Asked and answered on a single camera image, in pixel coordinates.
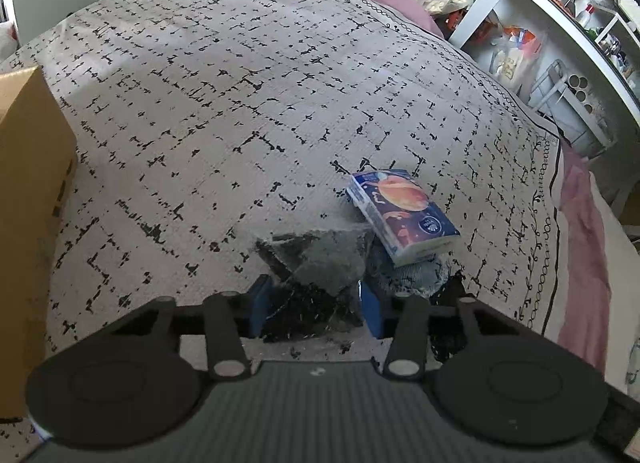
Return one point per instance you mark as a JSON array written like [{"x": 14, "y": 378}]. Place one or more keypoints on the white desk with black top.
[{"x": 475, "y": 18}]

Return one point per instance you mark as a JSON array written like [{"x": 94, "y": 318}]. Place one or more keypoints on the brown cardboard box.
[{"x": 30, "y": 193}]

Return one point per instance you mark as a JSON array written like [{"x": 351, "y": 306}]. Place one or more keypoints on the white desk riser shelf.
[{"x": 614, "y": 18}]

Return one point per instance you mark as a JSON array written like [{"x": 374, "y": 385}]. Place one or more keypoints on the blue grey cloth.
[{"x": 415, "y": 275}]

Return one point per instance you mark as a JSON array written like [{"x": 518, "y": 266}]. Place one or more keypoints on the pink bed sheet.
[{"x": 580, "y": 243}]

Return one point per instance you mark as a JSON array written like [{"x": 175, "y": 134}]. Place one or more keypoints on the white plastic bag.
[{"x": 515, "y": 55}]

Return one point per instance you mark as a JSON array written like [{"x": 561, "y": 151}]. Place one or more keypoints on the white black-patterned blanket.
[{"x": 225, "y": 93}]

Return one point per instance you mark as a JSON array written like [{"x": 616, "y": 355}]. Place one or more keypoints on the white keyboard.
[{"x": 627, "y": 5}]

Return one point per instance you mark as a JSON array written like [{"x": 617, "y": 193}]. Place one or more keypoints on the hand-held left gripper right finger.
[{"x": 372, "y": 313}]

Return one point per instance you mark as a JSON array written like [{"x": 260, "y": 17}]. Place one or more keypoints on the white metal rack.
[{"x": 575, "y": 113}]

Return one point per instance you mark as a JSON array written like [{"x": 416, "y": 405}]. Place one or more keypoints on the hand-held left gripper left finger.
[{"x": 260, "y": 305}]

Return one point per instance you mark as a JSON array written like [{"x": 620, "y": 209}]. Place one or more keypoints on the blue tissue pack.
[{"x": 400, "y": 213}]

